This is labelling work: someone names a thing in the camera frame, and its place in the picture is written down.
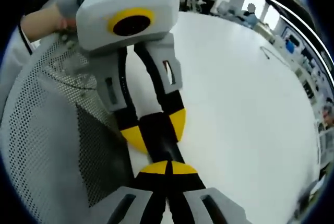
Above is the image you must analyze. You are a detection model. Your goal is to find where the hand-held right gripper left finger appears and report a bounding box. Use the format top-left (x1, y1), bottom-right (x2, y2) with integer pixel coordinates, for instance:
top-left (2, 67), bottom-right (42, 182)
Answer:
top-left (104, 160), bottom-right (173, 224)

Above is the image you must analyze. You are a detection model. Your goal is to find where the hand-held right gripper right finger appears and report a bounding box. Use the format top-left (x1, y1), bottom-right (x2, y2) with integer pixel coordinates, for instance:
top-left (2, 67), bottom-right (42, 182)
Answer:
top-left (168, 160), bottom-right (248, 224)

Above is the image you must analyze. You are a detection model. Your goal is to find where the black remote control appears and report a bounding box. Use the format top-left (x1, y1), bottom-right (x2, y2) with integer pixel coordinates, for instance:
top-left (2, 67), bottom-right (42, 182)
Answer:
top-left (139, 112), bottom-right (185, 169)

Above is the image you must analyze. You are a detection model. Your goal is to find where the grey mesh office chair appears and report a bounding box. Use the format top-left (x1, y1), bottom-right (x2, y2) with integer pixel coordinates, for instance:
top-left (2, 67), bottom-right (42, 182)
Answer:
top-left (0, 29), bottom-right (138, 224)

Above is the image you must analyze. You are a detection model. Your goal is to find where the thin grey cable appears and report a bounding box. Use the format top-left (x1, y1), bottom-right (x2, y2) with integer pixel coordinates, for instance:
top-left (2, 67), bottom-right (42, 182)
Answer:
top-left (260, 46), bottom-right (292, 69)

